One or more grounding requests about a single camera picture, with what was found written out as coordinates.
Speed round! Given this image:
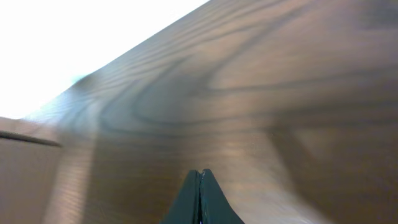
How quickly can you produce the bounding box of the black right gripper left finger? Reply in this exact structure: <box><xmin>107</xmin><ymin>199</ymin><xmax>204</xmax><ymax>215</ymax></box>
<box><xmin>160</xmin><ymin>170</ymin><xmax>201</xmax><ymax>224</ymax></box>

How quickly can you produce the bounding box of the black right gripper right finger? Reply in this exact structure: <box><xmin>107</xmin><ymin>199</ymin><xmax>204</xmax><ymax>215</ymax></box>
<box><xmin>200</xmin><ymin>169</ymin><xmax>244</xmax><ymax>224</ymax></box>

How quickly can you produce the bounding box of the brown cardboard box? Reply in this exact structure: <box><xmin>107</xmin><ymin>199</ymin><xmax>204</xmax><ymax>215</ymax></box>
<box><xmin>1</xmin><ymin>118</ymin><xmax>62</xmax><ymax>223</ymax></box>

